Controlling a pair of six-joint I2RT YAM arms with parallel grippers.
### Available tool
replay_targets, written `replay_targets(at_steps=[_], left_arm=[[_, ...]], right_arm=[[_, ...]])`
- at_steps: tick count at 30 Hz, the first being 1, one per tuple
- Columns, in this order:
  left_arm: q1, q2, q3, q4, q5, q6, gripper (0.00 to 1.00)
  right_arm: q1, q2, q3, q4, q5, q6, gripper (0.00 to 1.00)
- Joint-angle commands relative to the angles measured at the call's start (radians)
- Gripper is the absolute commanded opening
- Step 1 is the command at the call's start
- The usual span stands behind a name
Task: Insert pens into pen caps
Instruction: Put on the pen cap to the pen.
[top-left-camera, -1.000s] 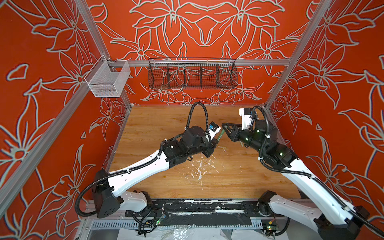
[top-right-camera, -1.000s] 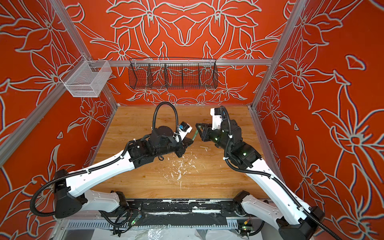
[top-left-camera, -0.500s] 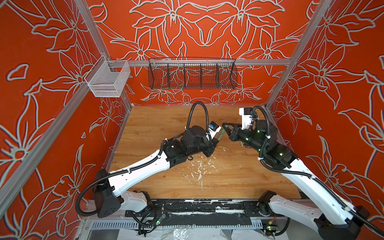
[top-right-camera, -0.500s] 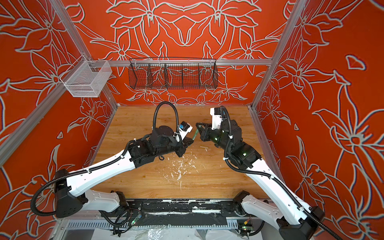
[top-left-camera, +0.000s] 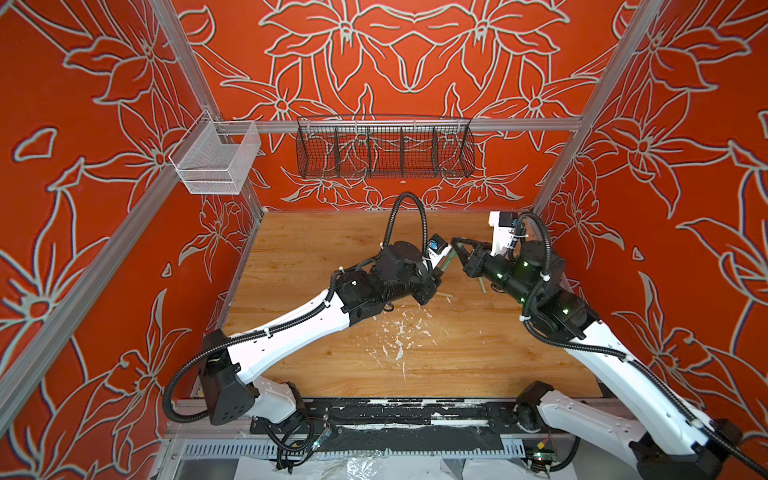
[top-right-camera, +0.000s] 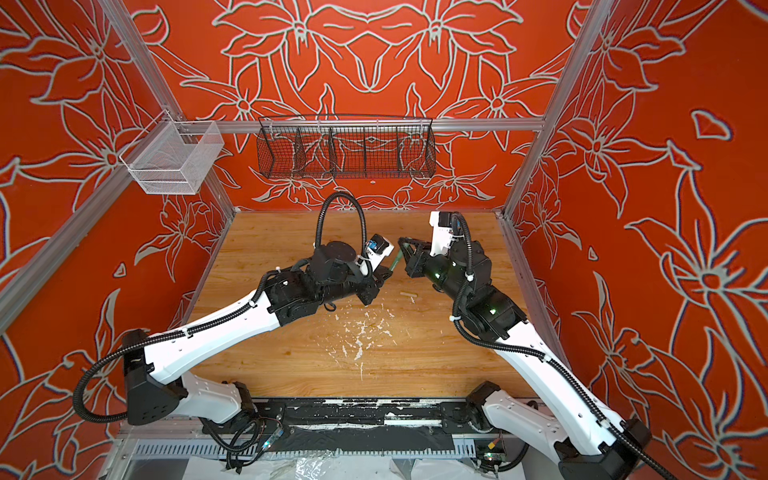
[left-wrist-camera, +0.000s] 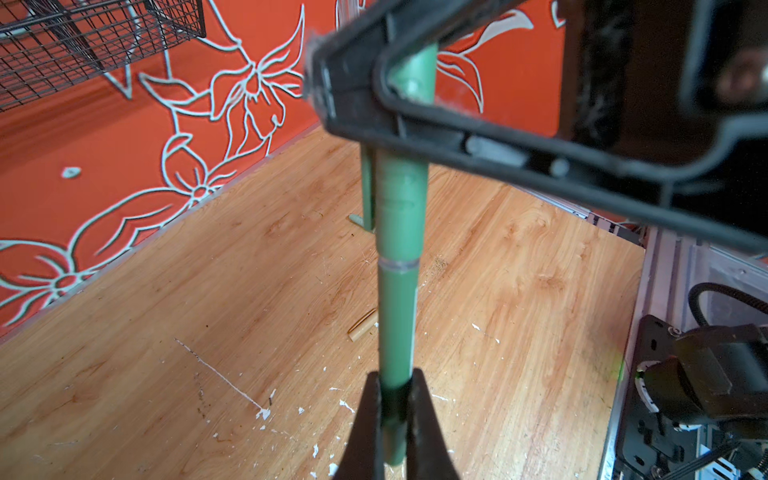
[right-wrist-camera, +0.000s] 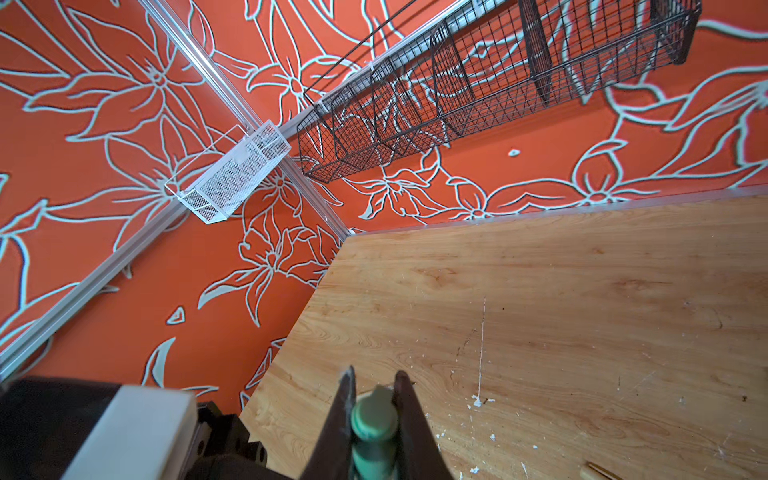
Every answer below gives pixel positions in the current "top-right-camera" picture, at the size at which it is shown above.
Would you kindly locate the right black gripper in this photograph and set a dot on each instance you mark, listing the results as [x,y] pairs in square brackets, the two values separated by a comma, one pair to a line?
[424,258]

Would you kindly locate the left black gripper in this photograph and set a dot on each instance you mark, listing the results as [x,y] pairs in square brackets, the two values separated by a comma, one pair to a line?
[374,284]

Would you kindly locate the dark green pen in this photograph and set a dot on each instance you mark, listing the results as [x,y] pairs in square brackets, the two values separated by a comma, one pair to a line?
[396,261]

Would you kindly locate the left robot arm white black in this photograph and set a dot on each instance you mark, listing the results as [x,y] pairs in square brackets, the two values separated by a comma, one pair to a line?
[158,375]

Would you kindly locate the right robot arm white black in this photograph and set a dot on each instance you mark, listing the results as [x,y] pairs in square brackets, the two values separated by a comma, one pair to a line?
[578,433]

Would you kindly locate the clear plastic bin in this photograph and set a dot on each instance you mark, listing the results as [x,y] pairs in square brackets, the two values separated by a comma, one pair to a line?
[173,158]

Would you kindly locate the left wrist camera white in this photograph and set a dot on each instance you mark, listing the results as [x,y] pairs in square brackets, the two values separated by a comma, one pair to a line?
[376,249]

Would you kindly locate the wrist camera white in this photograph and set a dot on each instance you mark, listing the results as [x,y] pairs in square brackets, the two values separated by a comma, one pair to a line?
[442,232]
[376,249]

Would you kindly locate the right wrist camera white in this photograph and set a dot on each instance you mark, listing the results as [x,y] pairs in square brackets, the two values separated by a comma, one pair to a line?
[442,232]

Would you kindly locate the black wire mesh basket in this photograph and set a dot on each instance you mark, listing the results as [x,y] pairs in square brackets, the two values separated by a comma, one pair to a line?
[345,153]

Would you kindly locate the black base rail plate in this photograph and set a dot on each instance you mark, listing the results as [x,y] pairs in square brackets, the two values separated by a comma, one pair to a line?
[444,415]

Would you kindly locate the aluminium frame rail back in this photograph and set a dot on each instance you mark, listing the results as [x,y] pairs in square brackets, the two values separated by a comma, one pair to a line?
[440,125]

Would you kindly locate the aluminium frame rail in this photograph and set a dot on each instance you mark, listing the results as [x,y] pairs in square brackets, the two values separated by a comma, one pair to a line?
[575,64]
[440,125]
[25,285]

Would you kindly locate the aluminium frame rail right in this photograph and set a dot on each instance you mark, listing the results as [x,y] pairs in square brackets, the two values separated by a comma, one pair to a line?
[575,64]

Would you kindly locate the aluminium frame rail left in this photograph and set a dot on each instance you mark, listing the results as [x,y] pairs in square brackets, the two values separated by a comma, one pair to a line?
[25,285]

